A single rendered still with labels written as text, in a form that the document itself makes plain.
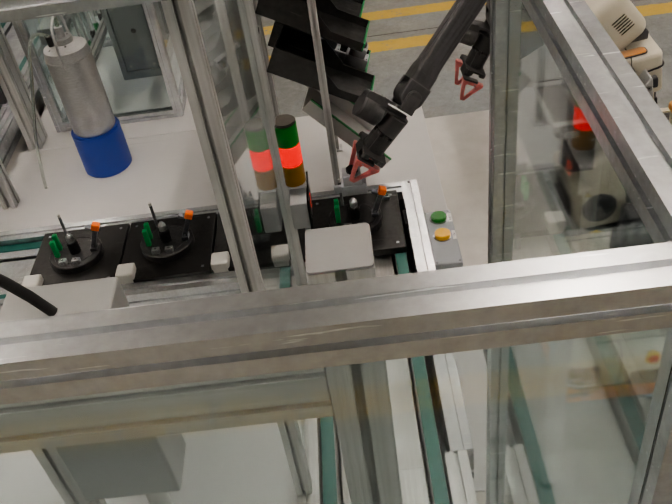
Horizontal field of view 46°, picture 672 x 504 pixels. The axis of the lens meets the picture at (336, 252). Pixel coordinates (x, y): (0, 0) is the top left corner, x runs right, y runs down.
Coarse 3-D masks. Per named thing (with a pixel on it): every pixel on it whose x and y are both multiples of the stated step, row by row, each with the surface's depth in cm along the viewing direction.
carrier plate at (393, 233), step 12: (396, 192) 214; (312, 204) 214; (324, 204) 214; (384, 204) 211; (396, 204) 210; (324, 216) 210; (384, 216) 207; (396, 216) 206; (312, 228) 207; (384, 228) 203; (396, 228) 202; (372, 240) 200; (384, 240) 199; (396, 240) 199; (384, 252) 198; (396, 252) 198
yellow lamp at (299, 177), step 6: (288, 168) 169; (294, 168) 169; (300, 168) 169; (288, 174) 170; (294, 174) 169; (300, 174) 170; (288, 180) 171; (294, 180) 170; (300, 180) 171; (288, 186) 172; (294, 186) 171
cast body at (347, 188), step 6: (342, 168) 198; (348, 168) 196; (342, 174) 196; (348, 174) 195; (360, 174) 195; (342, 180) 199; (348, 180) 195; (360, 180) 196; (336, 186) 199; (342, 186) 197; (348, 186) 197; (354, 186) 197; (360, 186) 197; (366, 186) 197; (336, 192) 200; (342, 192) 198; (348, 192) 198; (354, 192) 198; (360, 192) 198; (366, 192) 198
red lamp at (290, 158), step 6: (282, 150) 166; (288, 150) 165; (294, 150) 166; (300, 150) 168; (282, 156) 167; (288, 156) 166; (294, 156) 167; (300, 156) 168; (282, 162) 168; (288, 162) 167; (294, 162) 168; (300, 162) 169
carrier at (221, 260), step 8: (216, 232) 210; (224, 232) 210; (304, 232) 206; (216, 240) 208; (224, 240) 207; (304, 240) 203; (216, 248) 205; (224, 248) 205; (304, 248) 201; (216, 256) 199; (224, 256) 199; (304, 256) 198; (216, 264) 198; (224, 264) 198; (232, 264) 199; (216, 272) 199
